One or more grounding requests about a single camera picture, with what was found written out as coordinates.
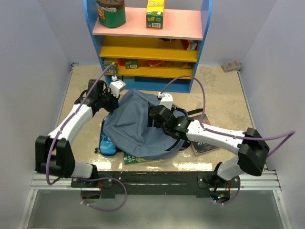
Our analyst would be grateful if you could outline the green brown canister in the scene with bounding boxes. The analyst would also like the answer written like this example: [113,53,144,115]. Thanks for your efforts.
[96,0,126,28]

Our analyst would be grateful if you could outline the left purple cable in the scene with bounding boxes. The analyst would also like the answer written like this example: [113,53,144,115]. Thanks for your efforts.
[46,63,128,212]

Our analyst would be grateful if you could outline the green box middle shelf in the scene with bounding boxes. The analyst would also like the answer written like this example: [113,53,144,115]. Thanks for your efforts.
[125,59,139,69]

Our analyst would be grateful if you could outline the green box shelf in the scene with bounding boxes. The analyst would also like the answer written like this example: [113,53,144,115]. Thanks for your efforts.
[125,59,139,69]
[103,61,119,74]

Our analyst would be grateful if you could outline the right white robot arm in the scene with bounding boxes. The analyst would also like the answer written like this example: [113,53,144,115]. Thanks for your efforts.
[148,105,269,187]

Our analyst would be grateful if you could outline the blue student backpack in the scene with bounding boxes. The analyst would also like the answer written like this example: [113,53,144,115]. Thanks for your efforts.
[103,90,190,160]

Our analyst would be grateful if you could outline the red packet middle shelf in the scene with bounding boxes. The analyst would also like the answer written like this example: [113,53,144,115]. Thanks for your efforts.
[181,40,198,52]

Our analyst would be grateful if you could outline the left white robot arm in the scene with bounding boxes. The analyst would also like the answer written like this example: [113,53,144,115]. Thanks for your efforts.
[35,79,126,187]

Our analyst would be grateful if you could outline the green treehouse book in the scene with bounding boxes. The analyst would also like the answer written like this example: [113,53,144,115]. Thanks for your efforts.
[123,152,162,165]

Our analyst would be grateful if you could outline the purple cable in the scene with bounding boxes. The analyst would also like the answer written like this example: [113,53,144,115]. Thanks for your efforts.
[46,63,128,212]
[161,75,296,206]

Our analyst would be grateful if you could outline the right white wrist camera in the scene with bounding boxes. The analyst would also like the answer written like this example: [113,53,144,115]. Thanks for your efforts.
[157,92,173,110]

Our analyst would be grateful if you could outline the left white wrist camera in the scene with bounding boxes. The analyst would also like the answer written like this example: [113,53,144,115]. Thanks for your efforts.
[109,75,126,98]

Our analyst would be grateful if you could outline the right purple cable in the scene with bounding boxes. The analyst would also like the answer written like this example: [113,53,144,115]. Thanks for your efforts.
[161,75,296,206]

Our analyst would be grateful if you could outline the teal boxes bottom shelf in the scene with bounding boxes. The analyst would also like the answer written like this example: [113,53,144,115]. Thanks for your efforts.
[116,75,135,83]

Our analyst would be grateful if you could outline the small red white box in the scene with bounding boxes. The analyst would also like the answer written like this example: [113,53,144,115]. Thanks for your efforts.
[221,60,241,73]

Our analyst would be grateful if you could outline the green box left shelf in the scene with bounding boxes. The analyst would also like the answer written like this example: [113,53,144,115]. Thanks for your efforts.
[103,61,119,74]

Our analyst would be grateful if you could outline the blue dinosaur pencil case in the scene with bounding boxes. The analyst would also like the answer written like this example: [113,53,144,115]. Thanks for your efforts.
[95,117,118,156]

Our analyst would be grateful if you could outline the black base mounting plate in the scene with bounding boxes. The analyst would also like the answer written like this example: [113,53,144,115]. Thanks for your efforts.
[71,171,240,198]

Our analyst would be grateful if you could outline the blue pink yellow shelf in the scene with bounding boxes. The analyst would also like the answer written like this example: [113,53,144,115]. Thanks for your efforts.
[83,0,213,93]

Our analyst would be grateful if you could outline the dark two cities book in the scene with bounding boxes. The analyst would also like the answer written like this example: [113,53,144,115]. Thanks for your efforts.
[189,113,220,156]

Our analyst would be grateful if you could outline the aluminium frame rail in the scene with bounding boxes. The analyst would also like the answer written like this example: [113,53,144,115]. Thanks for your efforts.
[18,172,291,229]

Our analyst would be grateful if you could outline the orange snack packets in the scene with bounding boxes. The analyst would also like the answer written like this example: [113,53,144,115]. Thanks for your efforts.
[147,60,193,69]

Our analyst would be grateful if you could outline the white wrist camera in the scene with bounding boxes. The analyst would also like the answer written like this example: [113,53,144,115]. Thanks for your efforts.
[109,75,126,98]
[157,92,173,110]

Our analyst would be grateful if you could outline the yellow green carton top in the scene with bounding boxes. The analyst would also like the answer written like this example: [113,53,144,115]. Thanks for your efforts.
[146,0,165,29]

